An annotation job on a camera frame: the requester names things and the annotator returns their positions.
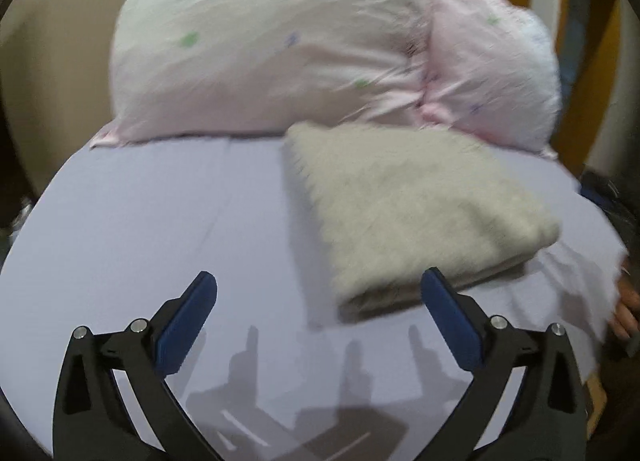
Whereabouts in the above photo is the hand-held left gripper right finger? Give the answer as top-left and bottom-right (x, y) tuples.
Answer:
(420, 268), (589, 461)

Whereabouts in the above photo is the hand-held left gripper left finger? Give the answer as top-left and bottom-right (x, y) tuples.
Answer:
(52, 270), (224, 461)

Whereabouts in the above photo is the person's right hand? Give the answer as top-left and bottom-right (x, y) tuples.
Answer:
(611, 268), (640, 340)

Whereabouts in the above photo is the bed with lavender sheet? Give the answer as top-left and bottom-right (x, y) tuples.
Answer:
(0, 133), (630, 461)

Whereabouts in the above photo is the folded beige fleece blanket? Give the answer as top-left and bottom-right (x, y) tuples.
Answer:
(283, 122), (562, 323)

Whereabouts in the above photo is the dark bag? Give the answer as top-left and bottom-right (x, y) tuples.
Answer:
(577, 170), (640, 262)

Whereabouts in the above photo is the small pink floral pillow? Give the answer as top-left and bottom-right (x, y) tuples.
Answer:
(417, 0), (561, 159)

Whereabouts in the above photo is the large pink floral pillow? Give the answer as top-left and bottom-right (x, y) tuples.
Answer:
(90, 0), (441, 148)

